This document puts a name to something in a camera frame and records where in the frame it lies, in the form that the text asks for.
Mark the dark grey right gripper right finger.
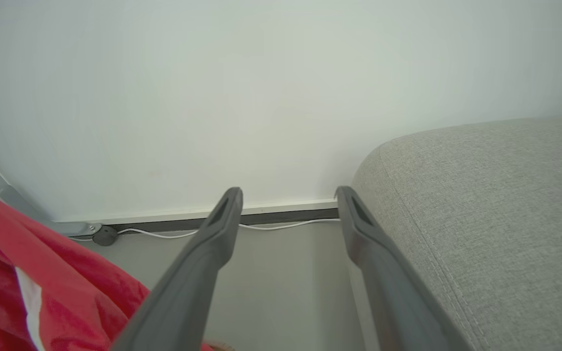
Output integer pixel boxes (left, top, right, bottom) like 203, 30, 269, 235
335, 186, 475, 351

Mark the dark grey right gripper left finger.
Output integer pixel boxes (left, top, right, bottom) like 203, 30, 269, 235
110, 187, 244, 351

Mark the red jacket with white stripes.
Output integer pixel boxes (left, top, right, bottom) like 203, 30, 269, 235
0, 183, 214, 351

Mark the black round plug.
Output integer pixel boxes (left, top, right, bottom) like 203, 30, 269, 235
92, 225, 119, 247

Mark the white baseboard with dark gap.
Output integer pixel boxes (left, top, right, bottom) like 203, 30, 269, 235
54, 198, 340, 234

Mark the grey fabric sofa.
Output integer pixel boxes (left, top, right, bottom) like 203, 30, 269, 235
350, 114, 562, 351

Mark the thin white cable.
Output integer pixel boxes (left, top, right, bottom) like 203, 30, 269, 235
69, 219, 341, 241

